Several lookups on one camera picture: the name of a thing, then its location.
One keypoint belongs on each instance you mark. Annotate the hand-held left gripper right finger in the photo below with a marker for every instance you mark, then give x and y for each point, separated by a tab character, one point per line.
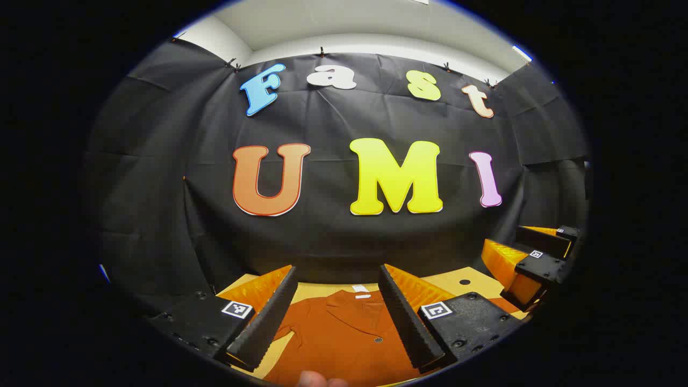
403	322

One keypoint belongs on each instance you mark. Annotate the black backdrop cloth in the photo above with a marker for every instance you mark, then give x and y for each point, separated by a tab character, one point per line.
322	236

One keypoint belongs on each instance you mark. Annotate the ceiling light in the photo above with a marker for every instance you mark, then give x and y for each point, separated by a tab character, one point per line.
521	52

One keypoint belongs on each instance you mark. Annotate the rust orange button shirt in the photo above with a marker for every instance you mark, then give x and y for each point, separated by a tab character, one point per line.
344	338

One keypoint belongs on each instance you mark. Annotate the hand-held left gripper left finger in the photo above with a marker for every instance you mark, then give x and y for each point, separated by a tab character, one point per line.
269	317

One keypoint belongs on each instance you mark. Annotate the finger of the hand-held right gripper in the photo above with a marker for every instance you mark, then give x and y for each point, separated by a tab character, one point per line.
543	241
543	266

